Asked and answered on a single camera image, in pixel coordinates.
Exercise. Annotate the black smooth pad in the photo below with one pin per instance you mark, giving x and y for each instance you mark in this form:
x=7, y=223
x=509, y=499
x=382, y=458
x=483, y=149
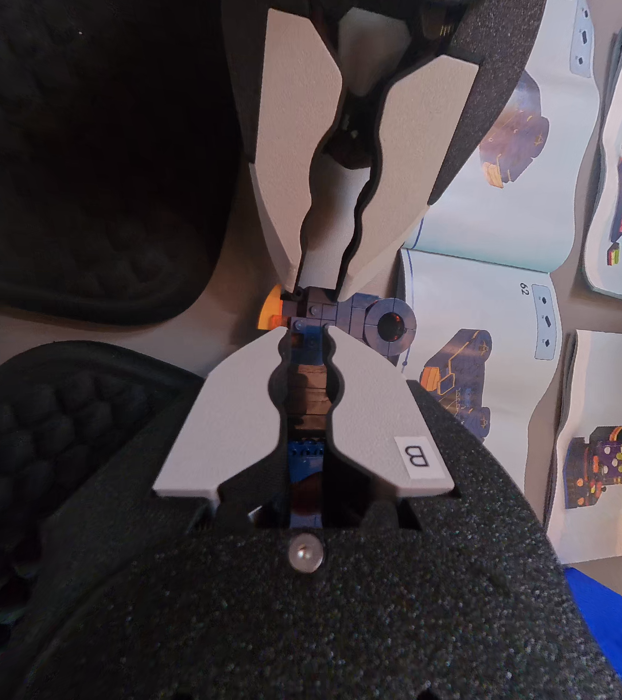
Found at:
x=97, y=164

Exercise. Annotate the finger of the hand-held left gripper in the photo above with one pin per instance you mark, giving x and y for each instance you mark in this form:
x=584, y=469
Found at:
x=294, y=109
x=420, y=136

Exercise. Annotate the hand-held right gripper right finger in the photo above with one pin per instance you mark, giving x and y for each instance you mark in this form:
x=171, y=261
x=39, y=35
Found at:
x=382, y=426

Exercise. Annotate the dark blue toy brick console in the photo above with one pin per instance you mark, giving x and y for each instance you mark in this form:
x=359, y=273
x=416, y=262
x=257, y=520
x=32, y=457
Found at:
x=355, y=317

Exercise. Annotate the purple arcade instruction booklet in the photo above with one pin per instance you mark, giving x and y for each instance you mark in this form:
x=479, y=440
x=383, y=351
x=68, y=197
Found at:
x=601, y=383

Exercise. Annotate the open instruction booklet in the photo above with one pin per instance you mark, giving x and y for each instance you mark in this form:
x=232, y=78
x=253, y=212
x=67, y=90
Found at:
x=480, y=306

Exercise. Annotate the black quilted pad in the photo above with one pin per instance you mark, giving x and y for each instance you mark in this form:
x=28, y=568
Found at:
x=43, y=437

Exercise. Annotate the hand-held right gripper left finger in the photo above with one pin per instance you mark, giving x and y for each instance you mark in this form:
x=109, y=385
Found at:
x=229, y=426

